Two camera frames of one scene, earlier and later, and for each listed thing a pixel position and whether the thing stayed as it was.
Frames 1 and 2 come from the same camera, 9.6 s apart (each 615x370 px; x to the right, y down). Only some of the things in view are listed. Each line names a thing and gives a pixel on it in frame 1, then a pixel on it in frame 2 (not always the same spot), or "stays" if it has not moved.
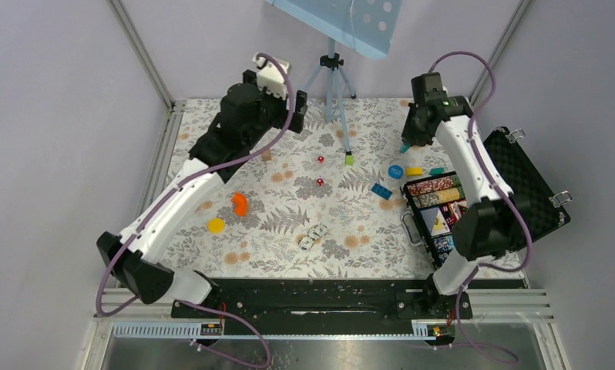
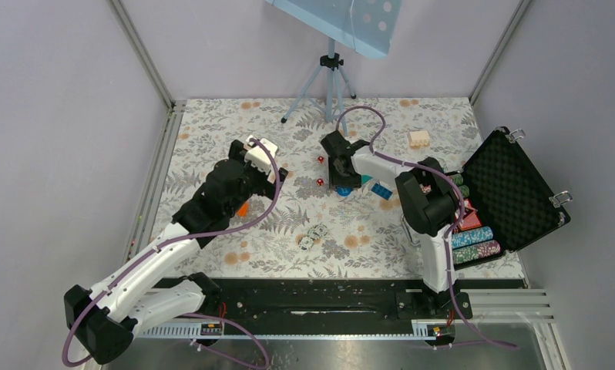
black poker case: [435, 203] stays
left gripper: [297, 119] -> [266, 188]
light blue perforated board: [368, 25] stays
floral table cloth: [324, 203] stays
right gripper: [408, 136] -> [334, 180]
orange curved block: [241, 206] stays
